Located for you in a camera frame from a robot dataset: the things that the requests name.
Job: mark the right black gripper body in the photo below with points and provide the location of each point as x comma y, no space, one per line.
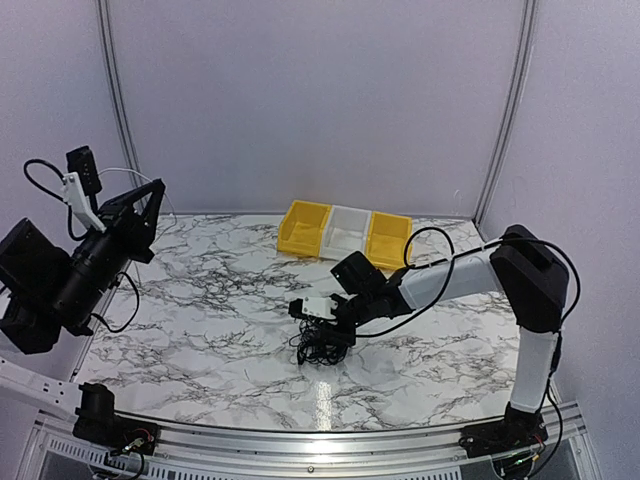
361,308

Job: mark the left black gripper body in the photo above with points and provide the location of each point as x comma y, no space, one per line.
122,220

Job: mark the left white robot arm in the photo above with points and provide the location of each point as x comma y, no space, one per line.
51,290

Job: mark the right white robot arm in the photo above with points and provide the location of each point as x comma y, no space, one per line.
539,280

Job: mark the white plastic bin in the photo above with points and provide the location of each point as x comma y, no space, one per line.
346,231

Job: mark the right yellow plastic bin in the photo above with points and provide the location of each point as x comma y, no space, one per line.
386,239

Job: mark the yellow plastic bin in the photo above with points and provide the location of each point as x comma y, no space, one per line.
301,230
386,239

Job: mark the left yellow plastic bin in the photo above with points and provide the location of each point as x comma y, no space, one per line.
301,230

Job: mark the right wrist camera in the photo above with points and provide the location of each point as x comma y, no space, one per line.
312,307

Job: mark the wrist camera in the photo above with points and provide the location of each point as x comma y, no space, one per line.
81,184
312,307

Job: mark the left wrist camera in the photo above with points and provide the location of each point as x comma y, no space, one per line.
81,184

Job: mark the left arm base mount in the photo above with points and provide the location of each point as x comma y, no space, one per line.
98,423

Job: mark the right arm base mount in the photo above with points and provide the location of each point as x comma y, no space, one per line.
515,430

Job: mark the left aluminium corner post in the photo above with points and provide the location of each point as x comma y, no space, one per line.
126,138

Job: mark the aluminium corner post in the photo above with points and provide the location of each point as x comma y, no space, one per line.
515,91
126,138

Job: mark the aluminium front rail frame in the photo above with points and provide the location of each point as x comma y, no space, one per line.
186,451

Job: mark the right aluminium corner post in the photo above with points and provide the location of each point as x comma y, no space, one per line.
515,91

